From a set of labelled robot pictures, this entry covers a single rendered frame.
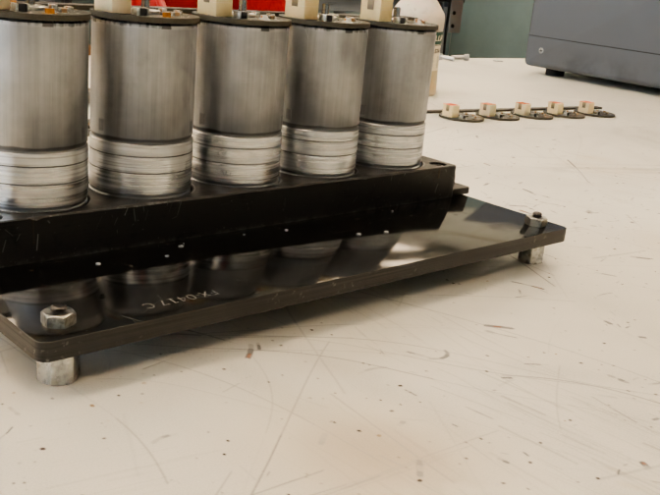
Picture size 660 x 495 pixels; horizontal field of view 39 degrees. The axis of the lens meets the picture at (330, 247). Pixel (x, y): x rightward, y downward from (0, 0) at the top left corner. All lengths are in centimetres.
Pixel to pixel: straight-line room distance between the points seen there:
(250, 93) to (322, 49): 3
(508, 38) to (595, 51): 548
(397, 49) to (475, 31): 617
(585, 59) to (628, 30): 4
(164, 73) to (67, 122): 3
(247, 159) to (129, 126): 3
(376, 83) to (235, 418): 13
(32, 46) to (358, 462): 11
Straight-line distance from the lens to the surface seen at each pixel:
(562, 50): 79
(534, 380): 19
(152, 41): 21
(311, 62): 25
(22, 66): 20
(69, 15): 20
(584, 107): 59
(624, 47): 76
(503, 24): 628
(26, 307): 18
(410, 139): 27
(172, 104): 22
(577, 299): 25
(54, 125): 20
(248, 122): 23
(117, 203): 21
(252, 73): 23
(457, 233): 25
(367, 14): 27
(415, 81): 27
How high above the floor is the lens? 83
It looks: 17 degrees down
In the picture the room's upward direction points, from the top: 5 degrees clockwise
